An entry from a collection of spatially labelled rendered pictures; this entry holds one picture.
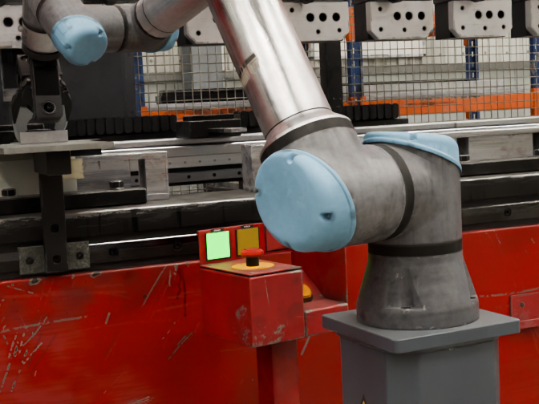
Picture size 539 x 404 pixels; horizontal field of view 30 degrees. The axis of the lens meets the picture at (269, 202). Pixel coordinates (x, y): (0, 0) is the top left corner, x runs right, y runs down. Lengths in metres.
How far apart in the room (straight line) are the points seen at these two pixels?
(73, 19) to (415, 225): 0.67
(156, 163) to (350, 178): 0.92
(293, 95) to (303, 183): 0.12
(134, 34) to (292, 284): 0.48
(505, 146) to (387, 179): 1.20
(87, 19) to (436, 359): 0.77
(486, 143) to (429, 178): 1.11
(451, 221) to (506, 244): 0.98
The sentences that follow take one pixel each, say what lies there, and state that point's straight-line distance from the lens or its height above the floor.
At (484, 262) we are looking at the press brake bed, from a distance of 2.16.
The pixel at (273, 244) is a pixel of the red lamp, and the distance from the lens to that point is 1.81.
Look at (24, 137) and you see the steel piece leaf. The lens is 1.84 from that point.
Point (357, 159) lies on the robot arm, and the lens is 1.13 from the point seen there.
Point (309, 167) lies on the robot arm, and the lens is 1.08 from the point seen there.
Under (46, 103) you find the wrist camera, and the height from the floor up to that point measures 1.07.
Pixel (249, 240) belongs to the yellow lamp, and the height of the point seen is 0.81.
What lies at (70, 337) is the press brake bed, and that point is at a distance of 1.85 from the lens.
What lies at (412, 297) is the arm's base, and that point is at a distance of 1.21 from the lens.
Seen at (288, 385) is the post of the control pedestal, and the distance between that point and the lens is 1.75.
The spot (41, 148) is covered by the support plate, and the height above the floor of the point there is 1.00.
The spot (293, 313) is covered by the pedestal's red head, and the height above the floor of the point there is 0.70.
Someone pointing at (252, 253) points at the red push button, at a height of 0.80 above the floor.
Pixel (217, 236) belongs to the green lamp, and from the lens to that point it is 1.75.
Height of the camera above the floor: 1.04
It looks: 5 degrees down
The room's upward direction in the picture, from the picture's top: 3 degrees counter-clockwise
